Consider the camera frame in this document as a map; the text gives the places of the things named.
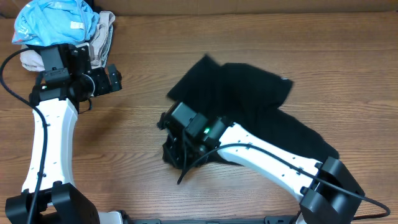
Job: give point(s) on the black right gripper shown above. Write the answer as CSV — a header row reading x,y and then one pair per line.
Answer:
x,y
170,144

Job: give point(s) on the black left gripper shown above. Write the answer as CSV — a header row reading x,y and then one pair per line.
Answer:
x,y
106,80

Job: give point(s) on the black t-shirt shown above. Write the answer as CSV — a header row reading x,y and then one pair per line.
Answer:
x,y
252,98

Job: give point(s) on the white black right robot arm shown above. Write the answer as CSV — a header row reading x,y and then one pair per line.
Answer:
x,y
326,191

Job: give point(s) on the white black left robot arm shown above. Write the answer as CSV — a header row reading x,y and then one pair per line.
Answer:
x,y
48,193

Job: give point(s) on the beige folded garment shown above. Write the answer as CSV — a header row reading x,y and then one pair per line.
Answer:
x,y
100,45

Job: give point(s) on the light blue crumpled garment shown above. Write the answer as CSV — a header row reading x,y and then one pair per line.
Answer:
x,y
48,22

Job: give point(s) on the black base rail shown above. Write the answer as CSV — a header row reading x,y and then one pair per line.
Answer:
x,y
285,219

